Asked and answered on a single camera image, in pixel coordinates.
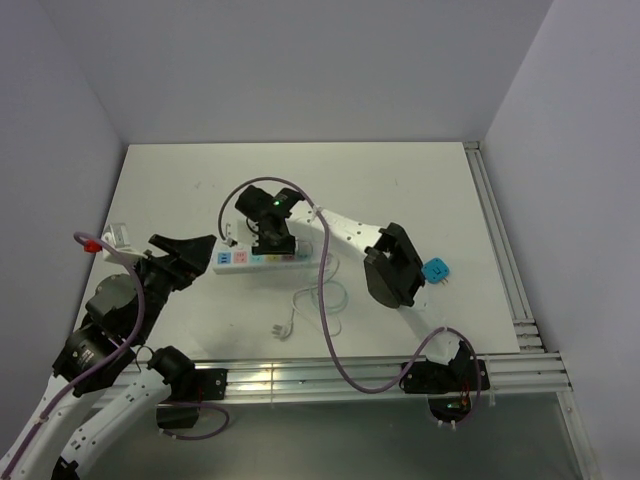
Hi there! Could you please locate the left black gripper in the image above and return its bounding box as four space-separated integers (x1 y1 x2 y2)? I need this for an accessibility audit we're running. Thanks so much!
126 232 216 340

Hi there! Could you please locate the white charger block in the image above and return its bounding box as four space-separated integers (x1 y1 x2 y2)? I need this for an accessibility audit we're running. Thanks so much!
296 241 313 259

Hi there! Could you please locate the white colourful power strip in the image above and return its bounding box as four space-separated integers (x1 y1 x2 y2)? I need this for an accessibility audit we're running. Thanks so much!
210 245 319 275

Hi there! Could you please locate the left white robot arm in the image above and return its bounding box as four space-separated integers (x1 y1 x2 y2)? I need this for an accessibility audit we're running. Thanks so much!
1 232 216 479

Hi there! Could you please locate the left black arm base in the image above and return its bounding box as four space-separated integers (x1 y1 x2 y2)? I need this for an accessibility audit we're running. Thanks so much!
156 368 228 431

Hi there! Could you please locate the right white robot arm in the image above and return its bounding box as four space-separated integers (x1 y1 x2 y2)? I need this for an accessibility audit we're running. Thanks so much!
235 181 427 360

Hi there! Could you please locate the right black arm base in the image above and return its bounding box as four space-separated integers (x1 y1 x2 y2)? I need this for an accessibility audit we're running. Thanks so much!
399 359 490 422

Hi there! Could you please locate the blue plug adapter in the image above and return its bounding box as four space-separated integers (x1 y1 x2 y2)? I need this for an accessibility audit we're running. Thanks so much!
421 257 450 285

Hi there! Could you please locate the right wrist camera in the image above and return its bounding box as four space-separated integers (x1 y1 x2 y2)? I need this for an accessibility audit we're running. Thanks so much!
222 219 254 248

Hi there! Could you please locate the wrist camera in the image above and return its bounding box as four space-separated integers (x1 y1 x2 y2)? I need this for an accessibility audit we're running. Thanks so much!
222 219 254 248
101 223 142 263

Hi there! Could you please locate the teal charging cable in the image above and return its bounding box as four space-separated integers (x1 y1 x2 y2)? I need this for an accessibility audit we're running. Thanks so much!
309 259 350 316

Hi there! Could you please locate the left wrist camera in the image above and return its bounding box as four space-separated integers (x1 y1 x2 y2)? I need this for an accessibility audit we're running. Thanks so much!
101 223 142 263

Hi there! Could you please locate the white power strip cord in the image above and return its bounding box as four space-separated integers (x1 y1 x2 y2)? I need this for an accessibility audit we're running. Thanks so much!
269 254 346 342

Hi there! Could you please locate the aluminium frame rail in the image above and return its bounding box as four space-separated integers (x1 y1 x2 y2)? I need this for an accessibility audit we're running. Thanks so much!
27 140 601 480

